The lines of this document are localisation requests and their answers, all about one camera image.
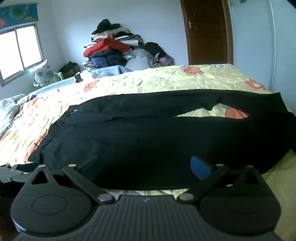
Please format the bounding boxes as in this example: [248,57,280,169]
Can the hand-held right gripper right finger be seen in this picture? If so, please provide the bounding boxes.
[176,156,264,205]

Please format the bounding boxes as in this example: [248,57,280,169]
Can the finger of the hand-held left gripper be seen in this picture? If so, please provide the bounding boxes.
[0,163,39,186]

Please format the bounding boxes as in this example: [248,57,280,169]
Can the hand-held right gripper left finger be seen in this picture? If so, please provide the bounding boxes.
[30,155,116,206]

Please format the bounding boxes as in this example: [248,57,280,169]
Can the black pants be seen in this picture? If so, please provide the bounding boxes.
[28,89,296,192]

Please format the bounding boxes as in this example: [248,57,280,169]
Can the zebra striped blanket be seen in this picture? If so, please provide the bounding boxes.
[0,115,23,140]

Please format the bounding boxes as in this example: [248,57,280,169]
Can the white crumpled quilt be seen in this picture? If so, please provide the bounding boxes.
[0,94,31,137]

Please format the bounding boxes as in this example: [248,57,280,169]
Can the white floral pillow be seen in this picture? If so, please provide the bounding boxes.
[30,60,57,85]

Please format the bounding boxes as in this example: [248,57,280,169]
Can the green plastic chair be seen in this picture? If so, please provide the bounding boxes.
[32,72,64,88]

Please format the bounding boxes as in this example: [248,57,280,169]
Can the yellow floral bed sheet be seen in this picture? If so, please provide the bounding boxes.
[0,64,296,241]

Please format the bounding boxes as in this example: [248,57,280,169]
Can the blue quilted mattress pad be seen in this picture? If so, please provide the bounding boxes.
[28,65,133,96]

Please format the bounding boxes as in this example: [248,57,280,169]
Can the black duffel bag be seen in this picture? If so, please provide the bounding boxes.
[59,61,81,79]

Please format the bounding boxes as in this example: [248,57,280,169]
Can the purple bag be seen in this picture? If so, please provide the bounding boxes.
[153,55,174,68]

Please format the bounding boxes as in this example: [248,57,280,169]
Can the window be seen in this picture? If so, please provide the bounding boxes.
[0,24,46,88]

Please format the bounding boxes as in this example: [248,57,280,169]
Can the red jacket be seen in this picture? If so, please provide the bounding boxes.
[83,38,131,58]

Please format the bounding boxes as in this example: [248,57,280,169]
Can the pile of clothes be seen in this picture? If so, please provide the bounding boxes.
[83,19,153,71]

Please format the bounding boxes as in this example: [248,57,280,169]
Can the black backpack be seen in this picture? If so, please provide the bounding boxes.
[144,42,167,62]

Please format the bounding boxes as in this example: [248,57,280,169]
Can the brown wooden door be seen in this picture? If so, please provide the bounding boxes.
[180,0,233,66]

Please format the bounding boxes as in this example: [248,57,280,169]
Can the blue floral curtain valance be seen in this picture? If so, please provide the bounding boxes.
[0,3,39,30]

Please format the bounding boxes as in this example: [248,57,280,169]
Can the white wall pipe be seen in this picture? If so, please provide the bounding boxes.
[269,0,278,91]

